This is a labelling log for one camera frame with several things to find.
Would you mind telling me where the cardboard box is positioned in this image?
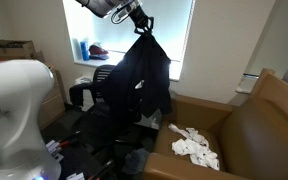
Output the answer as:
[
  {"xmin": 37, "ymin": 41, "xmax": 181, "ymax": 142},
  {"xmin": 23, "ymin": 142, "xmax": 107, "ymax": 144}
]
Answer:
[{"xmin": 0, "ymin": 40, "xmax": 45, "ymax": 62}]

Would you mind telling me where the brown leather sofa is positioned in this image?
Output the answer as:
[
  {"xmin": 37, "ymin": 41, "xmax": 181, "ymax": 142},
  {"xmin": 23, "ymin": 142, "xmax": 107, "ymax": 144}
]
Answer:
[{"xmin": 141, "ymin": 93, "xmax": 288, "ymax": 180}]

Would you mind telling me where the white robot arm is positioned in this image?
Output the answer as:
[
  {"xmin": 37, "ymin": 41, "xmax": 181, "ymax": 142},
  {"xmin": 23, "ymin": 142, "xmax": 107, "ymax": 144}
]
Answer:
[{"xmin": 0, "ymin": 59, "xmax": 61, "ymax": 180}]

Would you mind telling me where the black garment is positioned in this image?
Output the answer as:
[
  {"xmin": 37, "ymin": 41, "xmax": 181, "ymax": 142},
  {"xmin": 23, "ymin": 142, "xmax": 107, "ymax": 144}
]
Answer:
[{"xmin": 102, "ymin": 34, "xmax": 172, "ymax": 122}]

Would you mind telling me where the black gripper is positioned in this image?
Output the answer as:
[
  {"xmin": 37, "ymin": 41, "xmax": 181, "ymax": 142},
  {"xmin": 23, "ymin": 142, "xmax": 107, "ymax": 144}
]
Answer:
[{"xmin": 129, "ymin": 6, "xmax": 154, "ymax": 35}]

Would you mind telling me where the white socks pile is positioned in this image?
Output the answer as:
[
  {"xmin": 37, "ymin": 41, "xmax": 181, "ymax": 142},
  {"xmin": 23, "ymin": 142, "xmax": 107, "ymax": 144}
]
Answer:
[{"xmin": 168, "ymin": 124, "xmax": 220, "ymax": 170}]

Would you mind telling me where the black office chair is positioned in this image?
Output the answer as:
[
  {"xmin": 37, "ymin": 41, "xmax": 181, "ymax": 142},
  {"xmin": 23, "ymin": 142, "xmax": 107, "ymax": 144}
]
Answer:
[{"xmin": 69, "ymin": 65, "xmax": 142, "ymax": 155}]

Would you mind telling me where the blue water bottle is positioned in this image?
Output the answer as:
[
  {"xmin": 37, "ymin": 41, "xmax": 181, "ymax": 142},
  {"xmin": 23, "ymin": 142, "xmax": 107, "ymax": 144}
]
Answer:
[{"xmin": 80, "ymin": 41, "xmax": 89, "ymax": 61}]

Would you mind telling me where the blue denim garment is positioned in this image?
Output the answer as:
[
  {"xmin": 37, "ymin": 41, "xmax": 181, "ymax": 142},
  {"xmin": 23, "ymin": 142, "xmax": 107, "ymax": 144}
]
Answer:
[{"xmin": 122, "ymin": 148, "xmax": 149, "ymax": 175}]

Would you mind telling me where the light wooden dresser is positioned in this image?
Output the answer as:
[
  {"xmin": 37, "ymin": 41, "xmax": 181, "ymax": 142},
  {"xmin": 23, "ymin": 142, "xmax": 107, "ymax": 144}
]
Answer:
[{"xmin": 38, "ymin": 65, "xmax": 65, "ymax": 129}]

